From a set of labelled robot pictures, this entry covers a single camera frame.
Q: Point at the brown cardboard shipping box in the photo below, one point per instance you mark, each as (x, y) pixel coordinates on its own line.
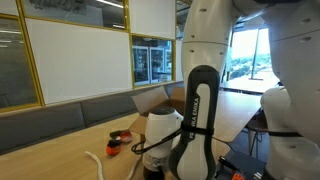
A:
(150, 98)

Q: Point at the dark chair with metal legs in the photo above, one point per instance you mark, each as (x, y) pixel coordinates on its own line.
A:
(256, 123)

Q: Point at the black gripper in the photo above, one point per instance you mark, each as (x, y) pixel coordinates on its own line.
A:
(154, 173)

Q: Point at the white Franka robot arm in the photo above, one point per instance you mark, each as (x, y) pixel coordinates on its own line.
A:
(206, 33)

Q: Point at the grey upholstered bench seat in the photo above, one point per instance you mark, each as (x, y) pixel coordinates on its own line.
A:
(50, 125)

